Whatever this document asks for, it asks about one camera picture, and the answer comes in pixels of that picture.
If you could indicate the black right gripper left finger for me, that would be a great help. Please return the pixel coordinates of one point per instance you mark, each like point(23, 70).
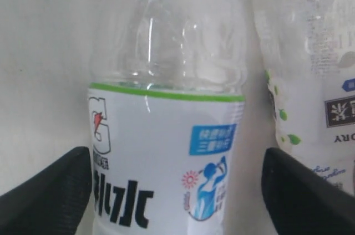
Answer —
point(53, 201)

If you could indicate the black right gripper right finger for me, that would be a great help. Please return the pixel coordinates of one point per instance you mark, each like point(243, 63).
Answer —
point(299, 201)

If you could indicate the lime sports drink bottle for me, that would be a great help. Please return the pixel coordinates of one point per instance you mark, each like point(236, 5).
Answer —
point(165, 103)

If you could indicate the clear jasmine tea bottle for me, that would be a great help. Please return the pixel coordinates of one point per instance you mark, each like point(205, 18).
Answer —
point(308, 55)

